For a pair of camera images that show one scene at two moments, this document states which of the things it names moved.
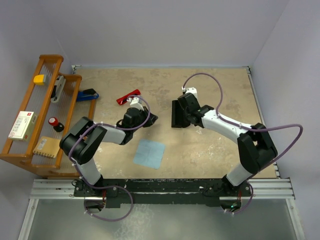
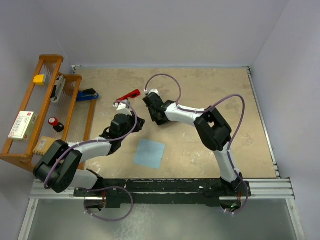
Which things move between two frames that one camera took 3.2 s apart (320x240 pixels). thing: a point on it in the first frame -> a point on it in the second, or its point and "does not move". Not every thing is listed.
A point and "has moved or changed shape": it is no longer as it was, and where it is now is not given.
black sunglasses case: [179, 119] has moved or changed shape
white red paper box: [23, 126] does not move
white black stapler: [58, 89] does not move
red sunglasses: [123, 99] does not move
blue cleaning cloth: [149, 153] does not move
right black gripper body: [187, 115] -> [152, 112]
